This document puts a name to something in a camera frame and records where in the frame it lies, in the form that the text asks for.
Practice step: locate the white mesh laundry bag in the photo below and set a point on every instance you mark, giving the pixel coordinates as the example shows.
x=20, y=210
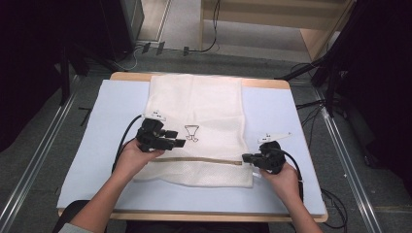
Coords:
x=200, y=103

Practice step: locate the black cabinet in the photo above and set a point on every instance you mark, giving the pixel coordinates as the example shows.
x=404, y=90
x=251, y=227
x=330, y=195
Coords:
x=121, y=26

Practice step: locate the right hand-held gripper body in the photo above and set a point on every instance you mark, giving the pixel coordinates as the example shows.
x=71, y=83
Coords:
x=273, y=157

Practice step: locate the light blue table mat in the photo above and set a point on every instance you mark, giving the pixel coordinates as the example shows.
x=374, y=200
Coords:
x=107, y=129

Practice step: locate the wooden table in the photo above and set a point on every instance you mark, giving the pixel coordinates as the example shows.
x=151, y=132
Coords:
x=129, y=76

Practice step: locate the person's right hand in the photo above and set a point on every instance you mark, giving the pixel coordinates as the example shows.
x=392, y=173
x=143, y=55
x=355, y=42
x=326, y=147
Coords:
x=286, y=184

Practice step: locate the person's left hand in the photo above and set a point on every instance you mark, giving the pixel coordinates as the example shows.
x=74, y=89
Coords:
x=132, y=161

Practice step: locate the light wooden shelf unit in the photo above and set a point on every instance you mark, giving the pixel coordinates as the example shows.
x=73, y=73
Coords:
x=275, y=19

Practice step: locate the black metal stand with legs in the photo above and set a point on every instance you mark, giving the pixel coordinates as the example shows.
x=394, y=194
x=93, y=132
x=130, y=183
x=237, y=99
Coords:
x=330, y=74

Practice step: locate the metal floor rail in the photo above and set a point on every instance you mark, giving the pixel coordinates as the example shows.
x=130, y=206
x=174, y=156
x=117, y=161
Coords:
x=35, y=161
x=350, y=168

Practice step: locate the person's grey sleeve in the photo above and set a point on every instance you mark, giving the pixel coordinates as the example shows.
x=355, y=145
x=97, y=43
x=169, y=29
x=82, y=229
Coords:
x=73, y=229

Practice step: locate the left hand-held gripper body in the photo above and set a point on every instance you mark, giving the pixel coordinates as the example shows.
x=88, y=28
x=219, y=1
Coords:
x=150, y=136

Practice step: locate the person's dark clothing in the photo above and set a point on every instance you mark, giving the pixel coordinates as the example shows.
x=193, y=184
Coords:
x=194, y=227

